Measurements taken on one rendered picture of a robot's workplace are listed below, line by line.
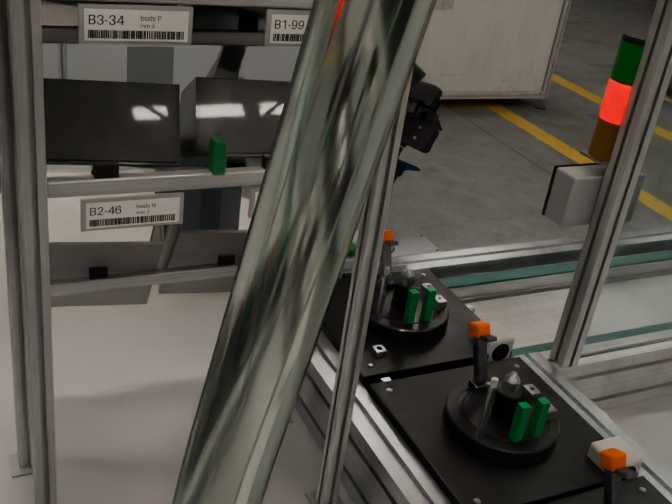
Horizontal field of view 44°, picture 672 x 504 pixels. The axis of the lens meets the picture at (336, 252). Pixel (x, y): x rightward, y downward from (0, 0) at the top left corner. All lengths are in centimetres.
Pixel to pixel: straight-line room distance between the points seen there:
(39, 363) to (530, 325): 84
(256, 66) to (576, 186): 331
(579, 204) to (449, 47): 434
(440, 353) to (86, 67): 314
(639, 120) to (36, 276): 71
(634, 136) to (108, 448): 76
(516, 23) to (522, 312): 433
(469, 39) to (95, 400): 455
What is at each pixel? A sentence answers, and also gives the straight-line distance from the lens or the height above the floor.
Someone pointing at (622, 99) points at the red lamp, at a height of 134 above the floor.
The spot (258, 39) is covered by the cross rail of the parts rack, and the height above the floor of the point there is 139.
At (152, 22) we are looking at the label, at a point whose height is 144.
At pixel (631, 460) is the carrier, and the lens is 105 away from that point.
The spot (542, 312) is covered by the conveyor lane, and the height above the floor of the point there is 92.
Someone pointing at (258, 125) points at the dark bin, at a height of 133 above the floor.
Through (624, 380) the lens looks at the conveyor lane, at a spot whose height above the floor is 91.
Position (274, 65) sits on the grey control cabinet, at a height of 44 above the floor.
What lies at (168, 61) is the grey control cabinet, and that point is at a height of 46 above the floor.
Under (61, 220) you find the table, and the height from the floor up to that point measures 86.
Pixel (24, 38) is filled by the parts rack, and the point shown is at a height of 143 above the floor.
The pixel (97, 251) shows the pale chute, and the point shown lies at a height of 117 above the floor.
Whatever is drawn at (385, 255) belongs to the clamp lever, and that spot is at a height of 104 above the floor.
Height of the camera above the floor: 160
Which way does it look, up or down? 28 degrees down
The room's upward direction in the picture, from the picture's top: 8 degrees clockwise
